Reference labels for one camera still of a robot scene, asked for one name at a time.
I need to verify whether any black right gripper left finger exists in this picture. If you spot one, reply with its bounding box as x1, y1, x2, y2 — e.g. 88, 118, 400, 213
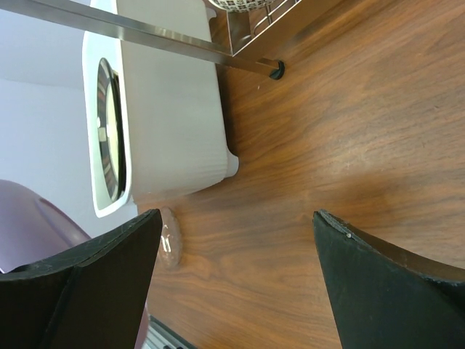
1, 209, 162, 348

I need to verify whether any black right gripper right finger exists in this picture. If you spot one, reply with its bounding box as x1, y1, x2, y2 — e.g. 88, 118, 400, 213
313, 210, 464, 348

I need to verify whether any clear glass plate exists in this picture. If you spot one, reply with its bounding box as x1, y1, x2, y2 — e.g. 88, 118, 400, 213
158, 206, 182, 270

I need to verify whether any black gold striped plate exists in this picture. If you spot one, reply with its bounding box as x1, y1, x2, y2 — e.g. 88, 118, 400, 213
97, 57, 126, 202

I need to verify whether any lavender plate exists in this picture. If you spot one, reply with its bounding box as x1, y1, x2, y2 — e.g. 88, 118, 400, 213
1, 180, 91, 273

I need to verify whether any white plastic bin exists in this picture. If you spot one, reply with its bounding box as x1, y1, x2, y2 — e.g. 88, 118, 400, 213
81, 0, 240, 219

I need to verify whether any metal dish rack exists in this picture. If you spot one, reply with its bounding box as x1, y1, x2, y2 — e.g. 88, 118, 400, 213
1, 1, 301, 80

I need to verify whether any aluminium frame rail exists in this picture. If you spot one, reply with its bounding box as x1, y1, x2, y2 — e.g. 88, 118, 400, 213
142, 315, 196, 349

